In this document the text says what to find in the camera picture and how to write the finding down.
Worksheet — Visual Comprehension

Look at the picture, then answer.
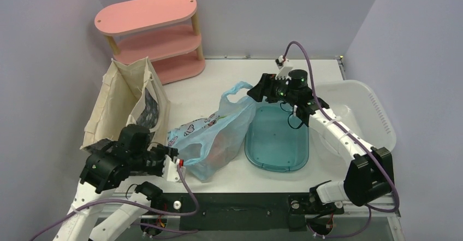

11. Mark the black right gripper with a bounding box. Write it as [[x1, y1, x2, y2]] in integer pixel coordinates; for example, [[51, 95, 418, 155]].
[[248, 74, 297, 105]]

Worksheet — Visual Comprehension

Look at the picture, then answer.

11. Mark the light blue plastic grocery bag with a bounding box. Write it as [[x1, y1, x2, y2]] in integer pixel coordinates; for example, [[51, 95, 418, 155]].
[[167, 81, 257, 181]]

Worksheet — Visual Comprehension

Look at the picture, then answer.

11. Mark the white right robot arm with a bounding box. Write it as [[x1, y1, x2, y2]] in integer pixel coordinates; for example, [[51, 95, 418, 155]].
[[247, 69, 398, 213]]

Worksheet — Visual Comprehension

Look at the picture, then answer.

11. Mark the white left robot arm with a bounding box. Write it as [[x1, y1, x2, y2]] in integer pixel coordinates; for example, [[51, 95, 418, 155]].
[[54, 124, 181, 240]]

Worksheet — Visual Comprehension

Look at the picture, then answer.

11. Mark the teal transparent plastic tub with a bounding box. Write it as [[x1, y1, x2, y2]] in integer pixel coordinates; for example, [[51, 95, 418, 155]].
[[245, 103, 309, 173]]

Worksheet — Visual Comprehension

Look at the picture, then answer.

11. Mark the beige canvas tote bag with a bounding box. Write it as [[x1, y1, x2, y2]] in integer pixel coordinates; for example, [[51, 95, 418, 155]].
[[80, 58, 171, 149]]

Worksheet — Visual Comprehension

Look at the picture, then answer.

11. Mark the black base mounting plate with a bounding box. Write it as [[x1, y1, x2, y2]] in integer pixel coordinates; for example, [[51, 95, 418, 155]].
[[143, 192, 345, 232]]

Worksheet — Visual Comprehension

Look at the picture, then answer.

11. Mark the white plastic basket tub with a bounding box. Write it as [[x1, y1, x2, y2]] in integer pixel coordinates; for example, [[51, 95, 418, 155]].
[[315, 80, 396, 151]]

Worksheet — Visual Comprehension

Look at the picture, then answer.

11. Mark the pink three-tier shelf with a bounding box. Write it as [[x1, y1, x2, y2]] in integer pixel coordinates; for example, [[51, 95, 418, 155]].
[[94, 0, 205, 84]]

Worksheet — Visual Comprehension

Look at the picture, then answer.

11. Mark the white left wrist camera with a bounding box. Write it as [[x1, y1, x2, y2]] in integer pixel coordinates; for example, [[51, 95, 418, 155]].
[[162, 155, 186, 183]]

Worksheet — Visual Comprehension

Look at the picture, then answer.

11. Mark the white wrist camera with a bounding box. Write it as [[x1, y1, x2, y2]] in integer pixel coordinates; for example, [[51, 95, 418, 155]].
[[275, 55, 293, 80], [162, 155, 186, 183]]

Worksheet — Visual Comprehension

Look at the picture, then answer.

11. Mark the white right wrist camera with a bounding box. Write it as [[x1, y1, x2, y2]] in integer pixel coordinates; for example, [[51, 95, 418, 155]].
[[275, 55, 293, 80]]

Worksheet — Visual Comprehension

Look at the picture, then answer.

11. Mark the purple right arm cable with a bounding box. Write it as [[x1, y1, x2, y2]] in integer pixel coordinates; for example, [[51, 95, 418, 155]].
[[282, 40, 401, 239]]

